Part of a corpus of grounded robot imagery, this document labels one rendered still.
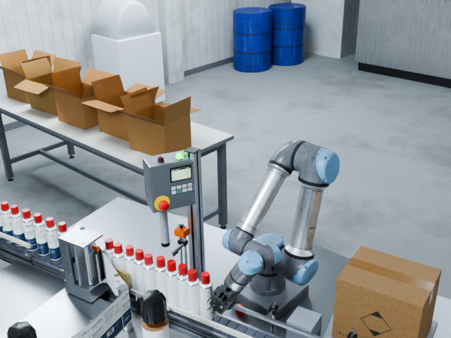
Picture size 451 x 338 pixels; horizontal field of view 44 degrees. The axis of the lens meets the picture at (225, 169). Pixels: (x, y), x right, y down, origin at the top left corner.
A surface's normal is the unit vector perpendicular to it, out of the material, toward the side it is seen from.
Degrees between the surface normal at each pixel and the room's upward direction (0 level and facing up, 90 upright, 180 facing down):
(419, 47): 90
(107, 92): 75
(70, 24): 90
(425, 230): 0
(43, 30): 90
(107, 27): 80
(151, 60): 90
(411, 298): 0
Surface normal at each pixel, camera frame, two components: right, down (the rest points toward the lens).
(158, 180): 0.40, 0.39
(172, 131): 0.80, 0.26
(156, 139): -0.60, 0.36
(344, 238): -0.02, -0.90
